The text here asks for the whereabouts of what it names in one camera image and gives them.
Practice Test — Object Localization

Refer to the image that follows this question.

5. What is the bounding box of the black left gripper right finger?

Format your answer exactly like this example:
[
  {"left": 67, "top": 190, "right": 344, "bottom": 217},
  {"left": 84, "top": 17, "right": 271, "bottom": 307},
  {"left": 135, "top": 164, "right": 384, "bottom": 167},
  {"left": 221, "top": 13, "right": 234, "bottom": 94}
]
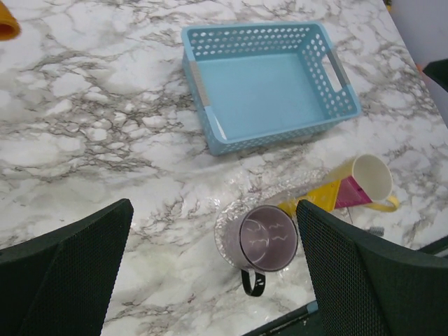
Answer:
[{"left": 296, "top": 200, "right": 447, "bottom": 335}]

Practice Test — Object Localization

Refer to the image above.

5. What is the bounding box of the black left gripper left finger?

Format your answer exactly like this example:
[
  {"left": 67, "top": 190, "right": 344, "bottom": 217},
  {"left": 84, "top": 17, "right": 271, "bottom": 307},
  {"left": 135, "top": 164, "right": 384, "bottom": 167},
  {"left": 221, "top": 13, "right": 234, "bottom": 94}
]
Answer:
[{"left": 1, "top": 199, "right": 134, "bottom": 335}]

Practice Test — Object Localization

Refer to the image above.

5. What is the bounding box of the yellow mug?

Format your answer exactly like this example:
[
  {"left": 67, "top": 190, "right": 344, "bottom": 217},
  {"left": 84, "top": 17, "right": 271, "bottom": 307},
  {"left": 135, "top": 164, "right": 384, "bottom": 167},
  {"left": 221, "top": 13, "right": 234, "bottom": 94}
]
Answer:
[{"left": 326, "top": 154, "right": 400, "bottom": 212}]

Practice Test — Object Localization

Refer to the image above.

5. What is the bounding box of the purple mug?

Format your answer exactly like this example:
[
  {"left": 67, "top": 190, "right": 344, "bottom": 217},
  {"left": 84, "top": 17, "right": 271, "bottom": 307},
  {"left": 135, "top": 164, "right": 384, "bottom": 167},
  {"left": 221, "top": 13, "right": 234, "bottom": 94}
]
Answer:
[{"left": 215, "top": 205, "right": 298, "bottom": 297}]

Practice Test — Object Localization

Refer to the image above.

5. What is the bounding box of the clear textured glass tray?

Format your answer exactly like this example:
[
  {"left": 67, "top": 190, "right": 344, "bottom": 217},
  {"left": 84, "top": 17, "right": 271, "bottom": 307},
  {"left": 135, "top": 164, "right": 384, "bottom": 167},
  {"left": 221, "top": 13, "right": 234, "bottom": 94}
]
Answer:
[{"left": 214, "top": 169, "right": 340, "bottom": 272}]

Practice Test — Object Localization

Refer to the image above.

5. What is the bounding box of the light blue perforated basket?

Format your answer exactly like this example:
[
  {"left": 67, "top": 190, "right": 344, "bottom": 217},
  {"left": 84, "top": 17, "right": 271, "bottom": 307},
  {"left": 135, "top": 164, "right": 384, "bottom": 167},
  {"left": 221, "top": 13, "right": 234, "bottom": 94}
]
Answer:
[{"left": 181, "top": 21, "right": 361, "bottom": 156}]

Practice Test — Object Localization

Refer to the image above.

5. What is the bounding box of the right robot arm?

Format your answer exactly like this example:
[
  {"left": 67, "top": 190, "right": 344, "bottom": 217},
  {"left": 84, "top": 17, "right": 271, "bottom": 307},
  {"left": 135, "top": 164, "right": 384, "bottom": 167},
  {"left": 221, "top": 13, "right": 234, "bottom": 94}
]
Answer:
[{"left": 423, "top": 59, "right": 448, "bottom": 90}]

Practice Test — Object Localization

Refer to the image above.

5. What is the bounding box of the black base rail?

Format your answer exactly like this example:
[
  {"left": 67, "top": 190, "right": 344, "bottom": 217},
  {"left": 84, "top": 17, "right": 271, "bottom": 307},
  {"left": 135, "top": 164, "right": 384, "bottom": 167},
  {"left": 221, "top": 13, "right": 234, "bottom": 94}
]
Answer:
[{"left": 241, "top": 234, "right": 448, "bottom": 336}]

